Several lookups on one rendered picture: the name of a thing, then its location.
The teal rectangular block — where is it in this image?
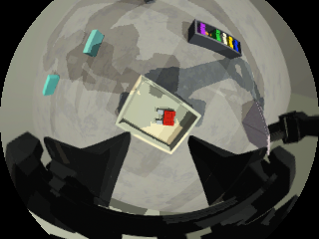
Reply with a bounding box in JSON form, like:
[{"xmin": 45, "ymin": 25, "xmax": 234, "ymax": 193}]
[
  {"xmin": 83, "ymin": 29, "xmax": 104, "ymax": 57},
  {"xmin": 43, "ymin": 75, "xmax": 60, "ymax": 96}
]

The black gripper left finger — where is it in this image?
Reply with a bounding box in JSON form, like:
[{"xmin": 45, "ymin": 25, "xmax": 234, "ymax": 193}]
[{"xmin": 44, "ymin": 131, "xmax": 131, "ymax": 207}]

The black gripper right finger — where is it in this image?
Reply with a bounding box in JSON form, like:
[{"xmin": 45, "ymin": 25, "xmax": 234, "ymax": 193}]
[{"xmin": 188, "ymin": 135, "xmax": 268, "ymax": 206}]

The purple fuse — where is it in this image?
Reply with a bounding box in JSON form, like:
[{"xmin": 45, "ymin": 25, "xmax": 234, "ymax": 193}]
[{"xmin": 196, "ymin": 23, "xmax": 206, "ymax": 35}]

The red fuse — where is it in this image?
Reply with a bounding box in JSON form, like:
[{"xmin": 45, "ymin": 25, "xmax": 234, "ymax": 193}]
[{"xmin": 157, "ymin": 111, "xmax": 175, "ymax": 126}]

